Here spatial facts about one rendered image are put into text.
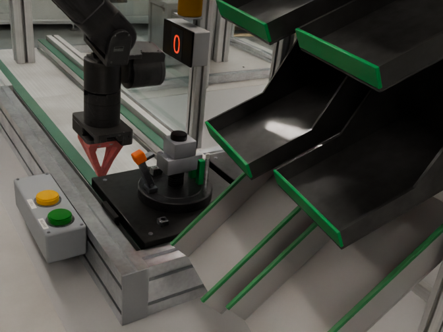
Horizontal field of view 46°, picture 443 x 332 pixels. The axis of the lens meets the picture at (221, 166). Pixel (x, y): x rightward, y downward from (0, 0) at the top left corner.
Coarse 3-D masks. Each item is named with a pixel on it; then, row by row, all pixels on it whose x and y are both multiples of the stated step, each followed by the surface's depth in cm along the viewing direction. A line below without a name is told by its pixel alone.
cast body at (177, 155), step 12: (180, 132) 95; (168, 144) 94; (180, 144) 93; (192, 144) 95; (168, 156) 95; (180, 156) 94; (192, 156) 96; (168, 168) 94; (180, 168) 95; (192, 168) 97
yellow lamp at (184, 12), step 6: (180, 0) 104; (186, 0) 103; (192, 0) 103; (198, 0) 104; (180, 6) 105; (186, 6) 104; (192, 6) 104; (198, 6) 104; (180, 12) 105; (186, 12) 104; (192, 12) 104; (198, 12) 105
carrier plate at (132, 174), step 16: (112, 176) 104; (128, 176) 104; (208, 176) 108; (112, 192) 98; (128, 192) 99; (128, 208) 94; (144, 208) 94; (128, 224) 90; (144, 224) 90; (176, 224) 91; (144, 240) 86; (160, 240) 87
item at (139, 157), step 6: (138, 150) 92; (132, 156) 91; (138, 156) 91; (144, 156) 91; (150, 156) 92; (138, 162) 91; (144, 162) 92; (144, 168) 93; (144, 174) 93; (144, 180) 96; (150, 180) 95; (150, 186) 95
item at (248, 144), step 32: (288, 64) 72; (320, 64) 74; (256, 96) 72; (288, 96) 73; (320, 96) 71; (352, 96) 62; (224, 128) 72; (256, 128) 69; (288, 128) 67; (320, 128) 62; (256, 160) 61
